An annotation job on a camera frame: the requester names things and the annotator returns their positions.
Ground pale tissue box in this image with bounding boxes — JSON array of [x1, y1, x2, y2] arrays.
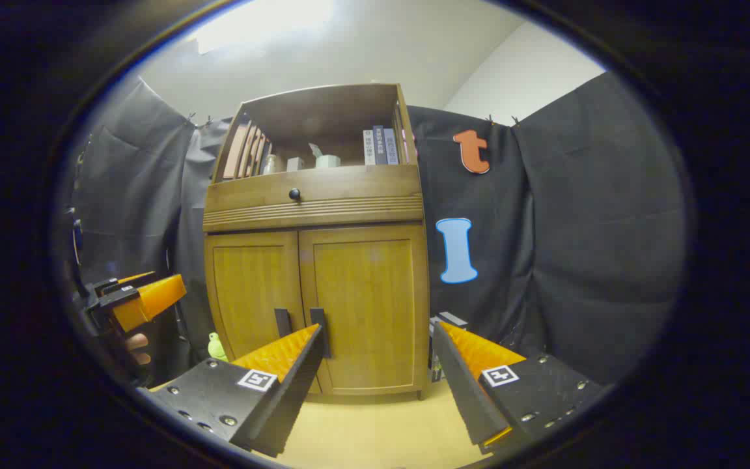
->
[[309, 143, 342, 169]]

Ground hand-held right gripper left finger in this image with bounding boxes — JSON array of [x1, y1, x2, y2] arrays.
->
[[137, 324, 325, 458]]

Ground wooden shoe cabinet door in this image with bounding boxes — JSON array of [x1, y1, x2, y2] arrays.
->
[[298, 223, 429, 396], [204, 231, 324, 395]]

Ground black backdrop cloth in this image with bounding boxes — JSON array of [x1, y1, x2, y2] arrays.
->
[[66, 72, 687, 391]]

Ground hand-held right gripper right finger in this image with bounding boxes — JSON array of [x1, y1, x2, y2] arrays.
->
[[432, 320, 604, 455]]

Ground wooden double-door shoe cabinet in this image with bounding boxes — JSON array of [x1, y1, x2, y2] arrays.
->
[[202, 83, 431, 399]]

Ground grey standing book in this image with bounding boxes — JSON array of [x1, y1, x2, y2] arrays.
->
[[428, 318, 445, 382]]

